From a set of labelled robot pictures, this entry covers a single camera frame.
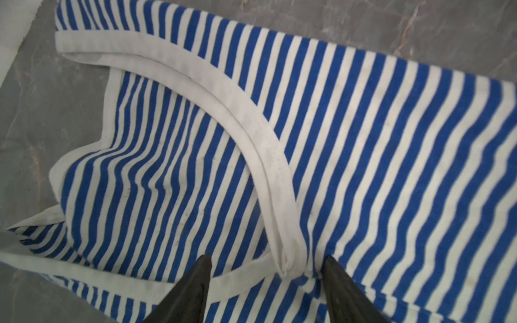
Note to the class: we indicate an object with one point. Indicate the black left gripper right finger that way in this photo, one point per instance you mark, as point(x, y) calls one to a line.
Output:
point(345, 300)

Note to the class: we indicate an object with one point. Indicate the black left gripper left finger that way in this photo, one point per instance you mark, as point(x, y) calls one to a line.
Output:
point(186, 302)

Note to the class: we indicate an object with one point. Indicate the blue striped tank top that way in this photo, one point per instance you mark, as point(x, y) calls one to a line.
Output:
point(272, 152)

